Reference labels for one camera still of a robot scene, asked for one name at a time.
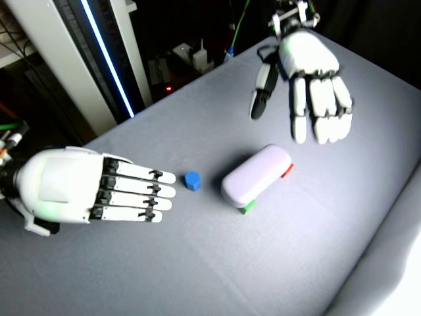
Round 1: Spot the black device with red light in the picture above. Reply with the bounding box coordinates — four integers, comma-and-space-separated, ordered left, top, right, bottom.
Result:
147, 58, 176, 95

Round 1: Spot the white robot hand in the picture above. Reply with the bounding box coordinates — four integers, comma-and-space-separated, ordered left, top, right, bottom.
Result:
249, 29, 355, 145
14, 146, 177, 237

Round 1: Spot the small white box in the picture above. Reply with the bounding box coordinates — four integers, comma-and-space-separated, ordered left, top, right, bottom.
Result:
172, 43, 193, 62

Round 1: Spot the lilac oval case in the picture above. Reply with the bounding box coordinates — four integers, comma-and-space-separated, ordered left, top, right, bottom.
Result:
220, 144, 293, 209

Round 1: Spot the grey table cloth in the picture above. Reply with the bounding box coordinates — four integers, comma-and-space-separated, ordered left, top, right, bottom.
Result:
0, 31, 421, 316

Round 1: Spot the blue hexagonal block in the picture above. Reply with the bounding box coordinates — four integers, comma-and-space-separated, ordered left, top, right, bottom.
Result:
184, 170, 203, 192

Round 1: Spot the green block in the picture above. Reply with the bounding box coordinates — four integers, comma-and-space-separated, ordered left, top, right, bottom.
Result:
238, 199, 258, 216

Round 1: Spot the white power adapter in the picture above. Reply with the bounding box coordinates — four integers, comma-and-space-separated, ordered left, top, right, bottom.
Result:
192, 38, 215, 74

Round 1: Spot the white shelf board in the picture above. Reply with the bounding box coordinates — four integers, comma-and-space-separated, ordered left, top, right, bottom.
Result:
0, 41, 36, 68

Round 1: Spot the green cable with blue plug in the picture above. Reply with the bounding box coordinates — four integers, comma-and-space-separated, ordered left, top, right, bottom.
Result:
224, 0, 251, 63

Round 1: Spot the white column with blue light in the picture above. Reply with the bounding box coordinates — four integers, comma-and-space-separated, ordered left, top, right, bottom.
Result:
5, 0, 154, 138

